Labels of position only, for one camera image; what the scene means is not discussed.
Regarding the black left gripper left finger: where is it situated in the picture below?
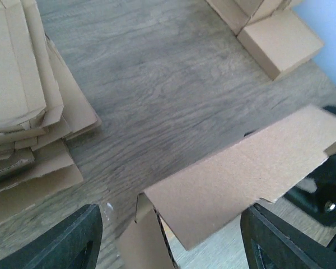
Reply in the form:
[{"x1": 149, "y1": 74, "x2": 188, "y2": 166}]
[{"x1": 0, "y1": 204, "x2": 103, "y2": 268}]

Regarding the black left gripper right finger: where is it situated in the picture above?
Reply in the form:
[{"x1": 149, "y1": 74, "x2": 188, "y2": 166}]
[{"x1": 240, "y1": 204, "x2": 336, "y2": 269}]

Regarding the folded cardboard box front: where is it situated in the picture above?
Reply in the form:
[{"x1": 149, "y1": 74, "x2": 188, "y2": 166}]
[{"x1": 237, "y1": 9, "x2": 324, "y2": 81}]

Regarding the stack of flat cardboard sheets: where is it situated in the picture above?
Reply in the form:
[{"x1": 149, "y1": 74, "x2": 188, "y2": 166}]
[{"x1": 0, "y1": 1, "x2": 101, "y2": 224}]

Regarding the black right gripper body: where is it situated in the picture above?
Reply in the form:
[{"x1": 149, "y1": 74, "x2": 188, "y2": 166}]
[{"x1": 285, "y1": 105, "x2": 336, "y2": 250}]

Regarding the folded cardboard box back right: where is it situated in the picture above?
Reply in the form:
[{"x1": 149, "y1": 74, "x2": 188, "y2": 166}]
[{"x1": 248, "y1": 0, "x2": 303, "y2": 24}]

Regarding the brown cardboard box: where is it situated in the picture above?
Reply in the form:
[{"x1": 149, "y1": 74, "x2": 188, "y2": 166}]
[{"x1": 118, "y1": 105, "x2": 336, "y2": 268}]

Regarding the folded cardboard box back left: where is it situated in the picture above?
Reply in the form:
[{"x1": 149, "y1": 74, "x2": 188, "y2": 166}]
[{"x1": 207, "y1": 0, "x2": 267, "y2": 35}]

